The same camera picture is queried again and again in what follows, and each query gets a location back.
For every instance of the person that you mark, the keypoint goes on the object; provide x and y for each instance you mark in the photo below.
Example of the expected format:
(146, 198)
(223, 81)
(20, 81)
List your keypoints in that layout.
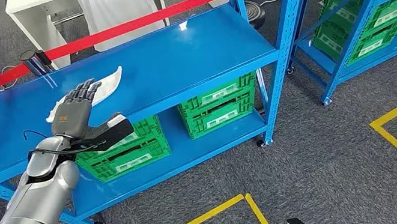
(116, 7)

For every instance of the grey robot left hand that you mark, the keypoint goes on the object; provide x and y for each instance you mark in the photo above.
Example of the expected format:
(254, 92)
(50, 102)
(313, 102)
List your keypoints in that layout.
(70, 116)

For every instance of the red barrier belt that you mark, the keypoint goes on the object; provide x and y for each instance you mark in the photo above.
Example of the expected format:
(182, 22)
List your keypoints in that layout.
(128, 27)

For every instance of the white curved panel part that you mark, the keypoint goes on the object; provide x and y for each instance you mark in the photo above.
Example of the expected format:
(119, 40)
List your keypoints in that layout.
(111, 83)

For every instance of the white desk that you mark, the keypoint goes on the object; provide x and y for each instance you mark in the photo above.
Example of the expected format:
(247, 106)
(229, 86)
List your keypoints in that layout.
(37, 17)

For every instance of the black ribbed round base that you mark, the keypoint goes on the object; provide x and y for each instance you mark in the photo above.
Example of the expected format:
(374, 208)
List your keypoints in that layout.
(255, 14)

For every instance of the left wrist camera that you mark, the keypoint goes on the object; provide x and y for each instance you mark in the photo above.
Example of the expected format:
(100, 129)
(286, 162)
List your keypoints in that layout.
(113, 133)

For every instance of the black chrome stanchion post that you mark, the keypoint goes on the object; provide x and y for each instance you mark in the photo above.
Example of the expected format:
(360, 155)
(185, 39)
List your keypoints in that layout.
(35, 62)

